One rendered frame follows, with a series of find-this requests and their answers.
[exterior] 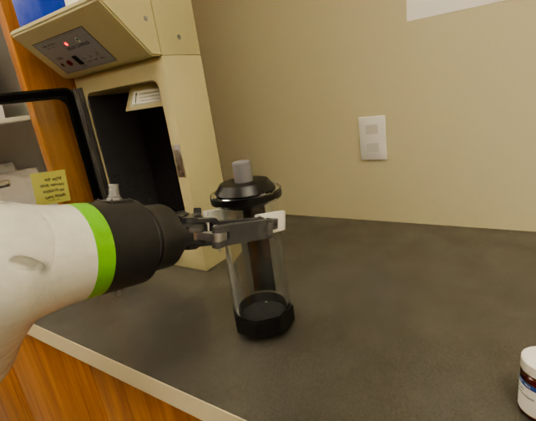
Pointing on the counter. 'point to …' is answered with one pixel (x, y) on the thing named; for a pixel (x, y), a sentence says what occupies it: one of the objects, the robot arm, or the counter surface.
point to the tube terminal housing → (175, 109)
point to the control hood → (75, 12)
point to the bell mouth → (144, 97)
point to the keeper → (179, 160)
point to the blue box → (35, 9)
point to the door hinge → (92, 140)
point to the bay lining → (136, 150)
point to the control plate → (51, 47)
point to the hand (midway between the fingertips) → (247, 219)
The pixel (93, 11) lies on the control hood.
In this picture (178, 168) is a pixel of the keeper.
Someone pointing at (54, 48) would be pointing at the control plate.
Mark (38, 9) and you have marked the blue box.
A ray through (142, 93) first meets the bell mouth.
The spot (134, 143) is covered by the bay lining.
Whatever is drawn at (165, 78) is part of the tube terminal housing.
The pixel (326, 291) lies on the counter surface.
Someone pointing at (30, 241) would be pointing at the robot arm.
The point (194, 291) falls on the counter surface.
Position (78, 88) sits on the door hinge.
